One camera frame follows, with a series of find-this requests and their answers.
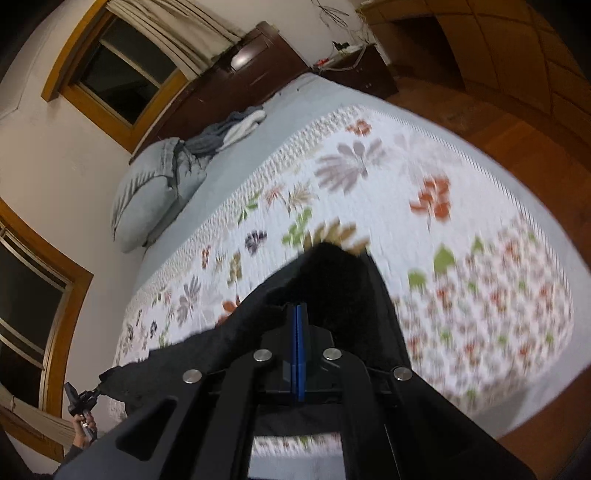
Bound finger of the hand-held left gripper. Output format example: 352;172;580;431
85;375;109;403

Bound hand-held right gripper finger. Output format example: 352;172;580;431
298;302;539;480
54;302;299;480

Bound black pants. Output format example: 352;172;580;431
98;241;414;439

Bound person's left forearm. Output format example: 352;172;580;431
54;438;95;478

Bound person's left hand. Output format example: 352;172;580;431
73;412;99;448

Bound beige curtain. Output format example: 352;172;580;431
0;382;75;463
106;0;249;77

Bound wooden framed window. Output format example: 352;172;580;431
0;198;95;422
41;0;191;153

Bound floral quilt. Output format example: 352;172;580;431
111;105;575;480

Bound grey pillow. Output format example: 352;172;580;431
111;137;209;254

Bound white garment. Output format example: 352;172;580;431
217;111;267;151

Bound grey garment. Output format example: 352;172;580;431
182;107;260;158

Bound bed with grey sheet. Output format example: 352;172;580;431
110;71;591;441

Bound dark wooden headboard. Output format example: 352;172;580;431
130;21;311;155

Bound dark wooden nightstand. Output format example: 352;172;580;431
318;41;400;100

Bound wooden wardrobe cabinet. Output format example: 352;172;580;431
360;0;591;121

